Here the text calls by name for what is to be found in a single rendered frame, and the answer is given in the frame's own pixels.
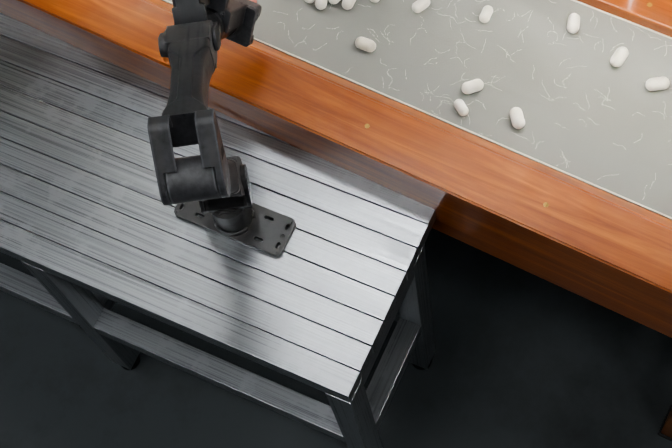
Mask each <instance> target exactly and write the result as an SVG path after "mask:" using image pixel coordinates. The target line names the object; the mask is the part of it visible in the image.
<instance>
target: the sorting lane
mask: <svg viewBox="0 0 672 448"><path fill-rule="evenodd" d="M162 1H164V2H167V3H169V4H171V5H173V3H172V0H162ZM315 1H316V0H315ZM315 1H314V2H313V3H307V2H305V0H257V4H260V5H261V7H262V9H261V14H260V17H258V20H257V21H256V22H255V26H254V30H253V35H254V39H253V40H255V41H257V42H259V43H262V44H264V45H266V46H269V47H271V48H273V49H276V50H278V51H280V52H283V53H285V54H287V55H290V56H292V57H294V58H296V59H299V60H301V61H303V62H306V63H308V64H310V65H313V66H315V67H317V68H320V69H322V70H324V71H327V72H329V73H331V74H334V75H336V76H338V77H341V78H343V79H345V80H347V81H350V82H352V83H354V84H357V85H359V86H361V87H364V88H366V89H368V90H371V91H373V92H375V93H378V94H380V95H382V96H385V97H387V98H389V99H392V100H394V101H396V102H398V103H401V104H403V105H405V106H408V107H410V108H412V109H415V110H417V111H419V112H422V113H424V114H426V115H429V116H431V117H433V118H436V119H438V120H440V121H443V122H445V123H447V124H450V125H452V126H454V127H456V128H459V129H461V130H463V131H466V132H468V133H470V134H473V135H475V136H477V137H480V138H482V139H484V140H487V141H489V142H491V143H494V144H496V145H498V146H501V147H503V148H505V149H507V150H510V151H512V152H514V153H517V154H519V155H521V156H524V157H526V158H528V159H531V160H533V161H535V162H538V163H540V164H542V165H545V166H547V167H549V168H552V169H554V170H556V171H558V172H561V173H563V174H565V175H568V176H570V177H572V178H575V179H577V180H579V181H582V182H584V183H586V184H589V185H591V186H593V187H596V188H598V189H600V190H603V191H605V192H607V193H609V194H612V195H614V196H616V197H619V198H621V199H623V200H626V201H628V202H630V203H633V204H635V205H637V206H640V207H642V208H644V209H647V210H649V211H651V212H654V213H656V214H658V215H661V216H663V217H665V218H667V219H670V220H672V37H669V36H667V35H664V34H662V33H659V32H657V31H654V30H651V29H649V28H646V27H644V26H641V25H639V24H636V23H633V22H631V21H628V20H626V19H623V18H620V17H618V16H615V15H613V14H610V13H608V12H605V11H602V10H600V9H597V8H595V7H592V6H590V5H587V4H584V3H582V2H579V1H577V0H430V5H429V6H428V7H427V8H426V9H424V10H423V11H421V12H420V13H415V12H414V11H413V10H412V4H413V3H414V2H415V1H417V0H379V1H378V2H377V3H373V2H371V1H370V0H356V1H355V3H354V5H353V7H352V8H351V9H349V10H346V9H344V8H343V7H342V1H343V0H340V1H339V2H338V3H337V4H331V3H330V2H329V1H327V6H326V8H325V9H323V10H319V9H317V8H316V6H315ZM486 5H489V6H491V7H492V8H493V13H492V15H491V17H490V20H489V21H488V22H487V23H482V22H481V21H480V19H479V16H480V14H481V12H482V9H483V7H484V6H486ZM572 13H576V14H578V15H579V16H580V27H579V30H578V32H577V33H574V34H572V33H569V32H568V30H567V21H568V17H569V15H570V14H572ZM358 37H365V38H368V39H370V40H373V41H374V42H375V43H376V49H375V50H374V51H373V52H367V51H364V50H361V49H359V48H357V47H356V45H355V40H356V39H357V38H358ZM621 46H623V47H626V48H627V49H628V52H629V54H628V57H627V58H626V60H625V61H624V63H623V64H622V65H621V66H620V67H613V66H612V65H611V63H610V58H611V57H612V55H613V54H614V52H615V51H616V49H617V48H619V47H621ZM662 76H664V77H667V78H668V79H669V81H670V85H669V87H668V88H667V89H665V90H657V91H649V90H648V89H647V88H646V86H645V84H646V81H647V80H648V79H649V78H655V77H662ZM474 79H481V80H482V81H483V83H484V87H483V89H482V90H481V91H478V92H474V93H471V94H464V93H463V92H462V89H461V87H462V85H463V83H465V82H468V81H471V80H474ZM457 99H462V100H463V101H464V103H465V105H466V106H467V107H468V109H469V112H468V114H467V115H466V116H461V115H459V113H458V111H457V110H456V108H455V107H454V102H455V100H457ZM513 107H519V108H520V109H521V110H522V112H523V116H524V119H525V125H524V127H523V128H521V129H516V128H514V127H513V125H512V122H511V118H510V115H509V112H510V110H511V109H512V108H513Z"/></svg>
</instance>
